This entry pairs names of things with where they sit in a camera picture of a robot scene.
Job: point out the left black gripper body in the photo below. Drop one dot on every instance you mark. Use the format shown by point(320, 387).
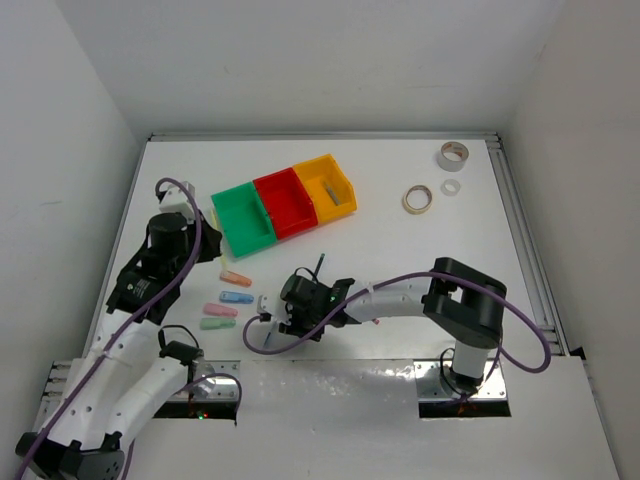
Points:
point(207, 250)

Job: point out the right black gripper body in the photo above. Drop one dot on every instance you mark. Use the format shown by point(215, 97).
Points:
point(301, 320)

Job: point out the yellow pen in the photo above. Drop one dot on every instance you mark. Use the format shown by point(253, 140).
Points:
point(223, 262)

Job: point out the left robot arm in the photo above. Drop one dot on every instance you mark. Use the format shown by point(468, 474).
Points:
point(127, 374)

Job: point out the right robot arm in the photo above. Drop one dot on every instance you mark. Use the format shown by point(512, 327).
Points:
point(472, 318)

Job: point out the green plastic bin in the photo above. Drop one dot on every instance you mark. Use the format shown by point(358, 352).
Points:
point(244, 221)

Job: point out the orange eraser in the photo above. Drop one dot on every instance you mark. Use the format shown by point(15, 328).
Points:
point(235, 278)

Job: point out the blue eraser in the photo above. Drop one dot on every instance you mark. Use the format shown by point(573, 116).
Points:
point(232, 297)

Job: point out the pink eraser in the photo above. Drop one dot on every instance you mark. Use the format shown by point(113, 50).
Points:
point(218, 310)

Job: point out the green eraser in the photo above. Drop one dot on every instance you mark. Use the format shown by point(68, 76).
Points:
point(214, 323)

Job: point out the red plastic bin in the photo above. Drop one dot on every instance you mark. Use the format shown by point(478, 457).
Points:
point(289, 206)

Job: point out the yellow plastic bin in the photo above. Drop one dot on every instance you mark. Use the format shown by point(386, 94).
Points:
point(314, 175)

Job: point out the small white tape roll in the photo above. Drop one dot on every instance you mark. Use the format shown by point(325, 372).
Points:
point(450, 187)

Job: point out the large white tape roll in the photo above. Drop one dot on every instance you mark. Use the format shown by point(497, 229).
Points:
point(452, 156)

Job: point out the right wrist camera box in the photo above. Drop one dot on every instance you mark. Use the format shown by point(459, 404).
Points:
point(265, 308)

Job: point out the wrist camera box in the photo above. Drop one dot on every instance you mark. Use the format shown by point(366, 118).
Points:
point(174, 200)
point(265, 308)

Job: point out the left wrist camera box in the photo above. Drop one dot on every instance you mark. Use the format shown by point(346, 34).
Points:
point(174, 200)

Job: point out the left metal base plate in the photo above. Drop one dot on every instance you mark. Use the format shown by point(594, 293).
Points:
point(203, 380)

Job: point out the metal base plate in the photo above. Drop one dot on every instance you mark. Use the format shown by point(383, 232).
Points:
point(203, 380)
point(435, 384)

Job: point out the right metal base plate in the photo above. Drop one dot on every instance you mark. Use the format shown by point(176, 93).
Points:
point(435, 384)

